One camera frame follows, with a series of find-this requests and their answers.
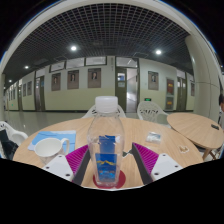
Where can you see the black bag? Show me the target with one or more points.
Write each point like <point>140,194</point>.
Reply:
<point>7,145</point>

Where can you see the round ceiling lights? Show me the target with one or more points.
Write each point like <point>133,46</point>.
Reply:
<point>73,48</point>

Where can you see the framed wall portraits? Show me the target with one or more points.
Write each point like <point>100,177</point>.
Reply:
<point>94,78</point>

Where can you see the light blue paper sheet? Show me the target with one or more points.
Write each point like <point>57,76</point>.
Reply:
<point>50,134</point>

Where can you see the round wooden side table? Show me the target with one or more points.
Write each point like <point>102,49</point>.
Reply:
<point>195,125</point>

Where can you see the small clear plastic bag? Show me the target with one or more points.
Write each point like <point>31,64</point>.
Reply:
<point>153,137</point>

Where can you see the clear plastic bottle, blue label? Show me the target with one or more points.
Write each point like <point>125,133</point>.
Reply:
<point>106,133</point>

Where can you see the small black device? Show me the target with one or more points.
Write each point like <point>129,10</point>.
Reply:
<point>215,127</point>

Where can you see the white ceramic mug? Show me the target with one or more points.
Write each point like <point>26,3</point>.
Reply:
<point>48,148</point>

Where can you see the white plastic chair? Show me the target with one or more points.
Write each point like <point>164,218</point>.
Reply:
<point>13,135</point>
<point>150,110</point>
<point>89,112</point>

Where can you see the open dark green doorway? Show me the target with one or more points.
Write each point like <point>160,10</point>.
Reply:
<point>126,88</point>

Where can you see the small clear plastic wrapper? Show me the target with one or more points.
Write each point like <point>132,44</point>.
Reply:
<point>183,149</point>

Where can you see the green exit sign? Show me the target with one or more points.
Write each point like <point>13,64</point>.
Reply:
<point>147,99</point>

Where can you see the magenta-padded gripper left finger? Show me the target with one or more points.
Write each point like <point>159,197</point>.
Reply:
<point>60,166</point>

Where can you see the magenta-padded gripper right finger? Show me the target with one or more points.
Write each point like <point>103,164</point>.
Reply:
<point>165,166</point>

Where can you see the flat round red coaster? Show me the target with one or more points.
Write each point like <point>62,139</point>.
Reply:
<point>122,180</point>

